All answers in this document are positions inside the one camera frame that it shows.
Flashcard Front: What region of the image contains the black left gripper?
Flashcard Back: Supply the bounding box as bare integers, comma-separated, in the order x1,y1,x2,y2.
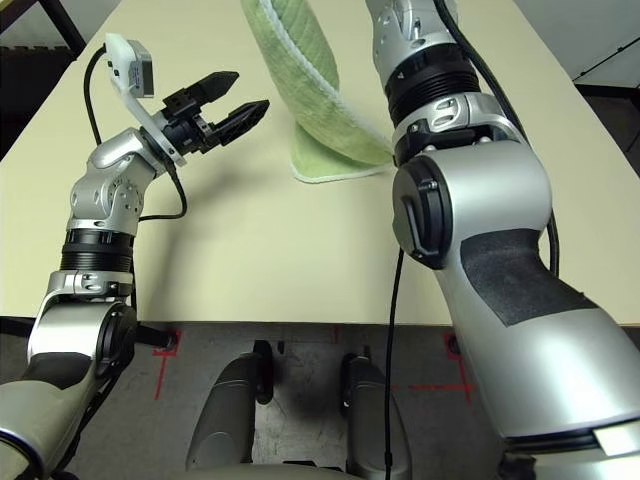
159,72,271,156

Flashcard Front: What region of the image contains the green towel with white trim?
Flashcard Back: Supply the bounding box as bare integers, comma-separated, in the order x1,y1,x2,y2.
239,0,396,184

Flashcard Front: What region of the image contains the black metal pole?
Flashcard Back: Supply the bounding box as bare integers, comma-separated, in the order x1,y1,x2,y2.
44,0,87,51

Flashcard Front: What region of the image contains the black foam floor mat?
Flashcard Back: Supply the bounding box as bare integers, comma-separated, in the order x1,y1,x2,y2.
574,84,640,176
0,43,76,164

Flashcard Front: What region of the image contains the grey right robot leg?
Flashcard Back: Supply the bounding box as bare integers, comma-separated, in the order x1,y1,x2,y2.
339,352,414,480

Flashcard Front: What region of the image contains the black metal stand bar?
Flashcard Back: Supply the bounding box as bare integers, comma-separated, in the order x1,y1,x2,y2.
574,33,640,84

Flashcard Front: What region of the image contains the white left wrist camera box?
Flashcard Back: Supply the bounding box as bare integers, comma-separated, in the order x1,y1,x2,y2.
104,32,189,169

